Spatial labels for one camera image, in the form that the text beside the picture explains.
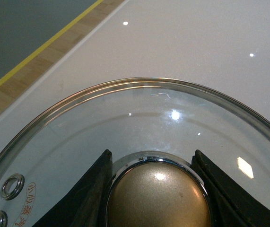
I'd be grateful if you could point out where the glass pot lid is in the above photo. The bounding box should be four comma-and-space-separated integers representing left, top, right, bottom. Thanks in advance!
0, 78, 270, 227

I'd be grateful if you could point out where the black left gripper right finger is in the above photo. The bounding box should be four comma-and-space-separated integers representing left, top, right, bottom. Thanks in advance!
191, 150, 270, 227

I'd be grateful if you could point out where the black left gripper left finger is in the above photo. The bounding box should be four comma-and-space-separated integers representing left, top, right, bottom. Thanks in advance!
34, 150, 113, 227

